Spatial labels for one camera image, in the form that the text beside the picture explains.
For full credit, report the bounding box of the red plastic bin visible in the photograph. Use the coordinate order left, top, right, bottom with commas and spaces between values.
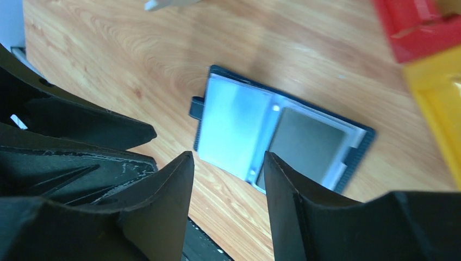
373, 0, 460, 63

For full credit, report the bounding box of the yellow plastic bin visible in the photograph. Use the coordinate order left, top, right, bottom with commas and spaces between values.
403, 46, 460, 188

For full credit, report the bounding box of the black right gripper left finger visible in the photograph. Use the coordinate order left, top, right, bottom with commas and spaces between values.
1, 151, 194, 260

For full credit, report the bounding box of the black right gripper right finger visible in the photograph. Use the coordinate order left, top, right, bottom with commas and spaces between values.
263, 152, 460, 260

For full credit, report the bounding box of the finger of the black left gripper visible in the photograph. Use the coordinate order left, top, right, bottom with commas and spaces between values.
1, 47, 157, 150
1, 124, 158, 206

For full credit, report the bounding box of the blue leather card holder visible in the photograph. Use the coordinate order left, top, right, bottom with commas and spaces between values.
189, 65, 376, 193

